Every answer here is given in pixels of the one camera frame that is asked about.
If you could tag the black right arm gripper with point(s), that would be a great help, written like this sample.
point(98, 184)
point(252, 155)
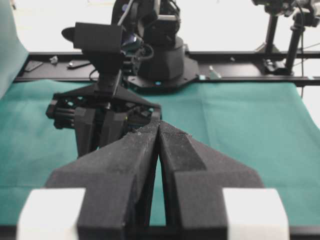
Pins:
point(96, 196)

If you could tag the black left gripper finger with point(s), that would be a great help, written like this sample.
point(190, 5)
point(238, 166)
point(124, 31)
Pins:
point(211, 196)

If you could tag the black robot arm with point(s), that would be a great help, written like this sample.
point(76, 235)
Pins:
point(120, 138)

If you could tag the black flat tool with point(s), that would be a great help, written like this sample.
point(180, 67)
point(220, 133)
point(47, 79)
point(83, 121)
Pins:
point(75, 64)

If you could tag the green table cloth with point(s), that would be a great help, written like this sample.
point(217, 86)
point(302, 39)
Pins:
point(263, 125)

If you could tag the small metal bolt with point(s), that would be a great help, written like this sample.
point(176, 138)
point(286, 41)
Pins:
point(54, 60)

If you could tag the teal backdrop sheet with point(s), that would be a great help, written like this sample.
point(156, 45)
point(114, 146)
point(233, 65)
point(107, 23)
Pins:
point(13, 54)

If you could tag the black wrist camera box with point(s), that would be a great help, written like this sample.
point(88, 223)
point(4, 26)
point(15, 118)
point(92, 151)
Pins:
point(94, 37)

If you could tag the small metal corner bracket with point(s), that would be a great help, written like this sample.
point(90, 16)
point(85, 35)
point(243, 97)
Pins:
point(213, 74)

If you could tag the black aluminium rail frame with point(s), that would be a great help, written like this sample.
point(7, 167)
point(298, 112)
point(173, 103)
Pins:
point(234, 67)

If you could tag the black camera stand post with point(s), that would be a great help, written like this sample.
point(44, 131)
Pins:
point(268, 46)

